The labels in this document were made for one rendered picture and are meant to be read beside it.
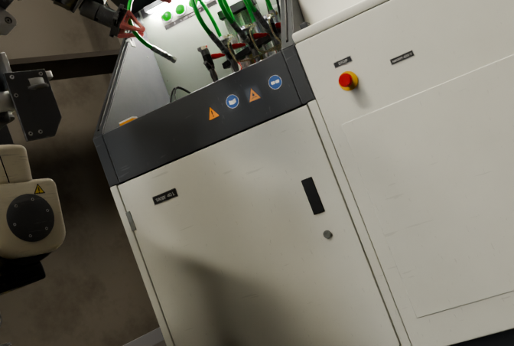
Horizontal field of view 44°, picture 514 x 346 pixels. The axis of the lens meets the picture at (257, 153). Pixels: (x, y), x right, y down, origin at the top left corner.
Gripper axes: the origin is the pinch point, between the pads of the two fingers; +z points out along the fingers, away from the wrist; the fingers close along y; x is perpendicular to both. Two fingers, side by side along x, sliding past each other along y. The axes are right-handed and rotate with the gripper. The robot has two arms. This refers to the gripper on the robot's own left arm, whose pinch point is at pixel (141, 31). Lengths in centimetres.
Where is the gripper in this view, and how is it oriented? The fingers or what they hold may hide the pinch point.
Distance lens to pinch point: 211.4
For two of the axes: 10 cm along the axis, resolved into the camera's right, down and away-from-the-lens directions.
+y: -3.1, 4.2, 8.5
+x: -2.7, 8.2, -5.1
